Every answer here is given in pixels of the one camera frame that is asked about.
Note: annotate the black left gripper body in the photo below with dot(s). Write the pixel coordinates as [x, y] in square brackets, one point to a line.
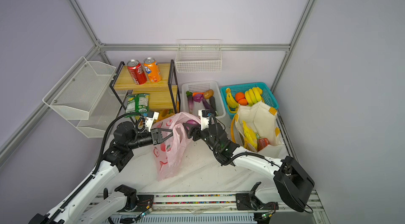
[154, 134]

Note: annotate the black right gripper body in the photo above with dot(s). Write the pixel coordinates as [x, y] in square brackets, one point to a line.
[199, 135]

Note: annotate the purple onion front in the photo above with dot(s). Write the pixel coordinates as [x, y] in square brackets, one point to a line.
[191, 124]

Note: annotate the purple onion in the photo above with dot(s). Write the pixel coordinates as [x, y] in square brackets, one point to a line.
[191, 124]
[198, 98]

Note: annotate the pink plastic grocery bag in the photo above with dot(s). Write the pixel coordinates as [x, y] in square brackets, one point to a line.
[168, 155]

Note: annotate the yellow potato chips bag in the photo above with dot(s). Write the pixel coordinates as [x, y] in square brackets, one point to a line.
[250, 139]

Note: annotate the red cola can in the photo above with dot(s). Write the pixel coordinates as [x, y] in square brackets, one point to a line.
[262, 143]
[136, 72]

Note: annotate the white canvas tote bag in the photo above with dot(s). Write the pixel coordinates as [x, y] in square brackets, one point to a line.
[261, 118]

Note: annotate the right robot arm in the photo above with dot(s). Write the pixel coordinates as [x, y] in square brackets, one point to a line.
[294, 185]

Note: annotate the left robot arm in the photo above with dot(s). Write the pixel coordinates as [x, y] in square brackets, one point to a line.
[127, 137]

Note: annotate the orange mango gummy bag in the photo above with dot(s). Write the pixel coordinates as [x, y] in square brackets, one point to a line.
[165, 113]

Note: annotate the light purple eggplant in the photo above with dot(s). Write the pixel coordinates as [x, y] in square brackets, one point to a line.
[190, 101]

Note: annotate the purple onion back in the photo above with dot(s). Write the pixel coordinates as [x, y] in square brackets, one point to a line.
[198, 98]

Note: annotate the green snack bag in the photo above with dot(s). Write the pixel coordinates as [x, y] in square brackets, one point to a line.
[138, 103]

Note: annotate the orange carrot back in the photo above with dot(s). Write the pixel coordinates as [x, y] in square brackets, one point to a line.
[197, 93]

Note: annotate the dark green cucumber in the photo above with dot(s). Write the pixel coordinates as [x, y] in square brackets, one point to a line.
[213, 103]

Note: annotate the brown potato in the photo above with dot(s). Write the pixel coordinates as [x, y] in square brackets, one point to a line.
[208, 94]

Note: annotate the white plastic vegetable basket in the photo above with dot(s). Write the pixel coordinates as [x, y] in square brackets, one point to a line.
[202, 86]

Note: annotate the yellow banana left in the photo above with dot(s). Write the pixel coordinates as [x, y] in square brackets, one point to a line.
[231, 102]

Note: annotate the orange fruit back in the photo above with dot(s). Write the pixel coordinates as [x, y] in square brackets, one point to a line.
[239, 96]

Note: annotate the orange fruit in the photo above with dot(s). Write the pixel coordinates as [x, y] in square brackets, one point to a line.
[243, 102]
[239, 96]

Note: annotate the orange fruit front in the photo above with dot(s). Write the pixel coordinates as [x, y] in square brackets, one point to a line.
[243, 102]

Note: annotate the orange soda can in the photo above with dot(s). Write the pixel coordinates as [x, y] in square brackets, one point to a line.
[152, 70]

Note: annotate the yellow banana bunch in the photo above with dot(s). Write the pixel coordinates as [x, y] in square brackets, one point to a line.
[253, 96]

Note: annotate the teal plastic fruit basket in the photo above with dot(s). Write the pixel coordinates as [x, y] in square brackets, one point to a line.
[267, 95]

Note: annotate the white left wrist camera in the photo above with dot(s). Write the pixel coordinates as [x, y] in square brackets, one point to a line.
[150, 118]

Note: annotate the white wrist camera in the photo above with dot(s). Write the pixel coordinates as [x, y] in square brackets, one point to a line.
[206, 116]
[150, 118]

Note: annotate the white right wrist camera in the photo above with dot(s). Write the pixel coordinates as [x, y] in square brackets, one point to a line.
[206, 116]

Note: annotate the black frame wooden shelf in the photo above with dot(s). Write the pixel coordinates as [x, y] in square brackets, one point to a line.
[163, 94]

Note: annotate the white wire wall basket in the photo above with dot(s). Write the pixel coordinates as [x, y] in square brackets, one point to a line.
[198, 56]

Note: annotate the white mesh wall rack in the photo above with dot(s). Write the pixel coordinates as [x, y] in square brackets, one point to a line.
[84, 98]

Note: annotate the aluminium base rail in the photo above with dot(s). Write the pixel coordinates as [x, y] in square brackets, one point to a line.
[220, 206]

